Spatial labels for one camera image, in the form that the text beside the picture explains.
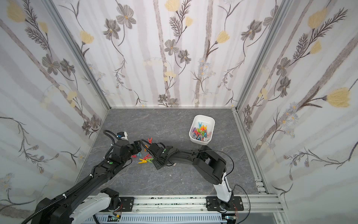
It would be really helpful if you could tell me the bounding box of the aluminium corner post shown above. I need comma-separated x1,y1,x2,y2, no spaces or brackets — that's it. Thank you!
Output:
235,1,293,111
42,0,111,111

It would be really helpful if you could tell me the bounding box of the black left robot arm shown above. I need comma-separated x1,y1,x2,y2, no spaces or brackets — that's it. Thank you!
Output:
22,140,142,224

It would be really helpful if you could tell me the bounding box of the yellow clothespin by pile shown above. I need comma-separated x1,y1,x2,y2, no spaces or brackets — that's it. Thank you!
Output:
139,159,148,164

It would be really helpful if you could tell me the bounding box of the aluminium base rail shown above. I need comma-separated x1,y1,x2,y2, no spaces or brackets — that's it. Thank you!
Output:
53,195,289,224

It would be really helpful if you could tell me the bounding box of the white plastic storage box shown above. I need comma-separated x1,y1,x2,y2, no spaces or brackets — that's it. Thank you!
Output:
189,115,215,146

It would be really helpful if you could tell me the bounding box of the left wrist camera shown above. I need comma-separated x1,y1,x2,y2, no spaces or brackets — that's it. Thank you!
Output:
117,132,128,141

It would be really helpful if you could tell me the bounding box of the aluminium corner post left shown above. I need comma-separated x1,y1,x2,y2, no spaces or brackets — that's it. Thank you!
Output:
42,0,111,111

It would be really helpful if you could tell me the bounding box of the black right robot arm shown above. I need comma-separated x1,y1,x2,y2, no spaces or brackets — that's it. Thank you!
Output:
147,143,234,205

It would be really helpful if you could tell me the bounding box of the aluminium corner post right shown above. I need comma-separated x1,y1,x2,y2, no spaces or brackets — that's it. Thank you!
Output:
235,1,293,111

